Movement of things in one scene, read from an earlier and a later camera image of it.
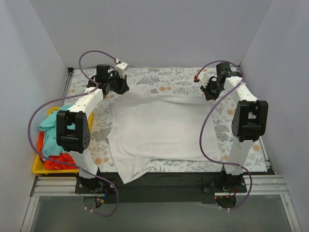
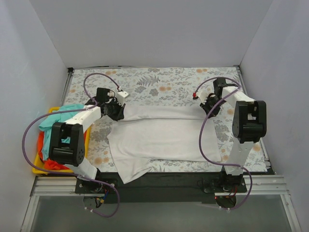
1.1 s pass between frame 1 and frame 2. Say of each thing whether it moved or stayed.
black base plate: stayed
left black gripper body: moved
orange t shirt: stayed
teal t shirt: stayed
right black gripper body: moved
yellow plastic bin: stayed
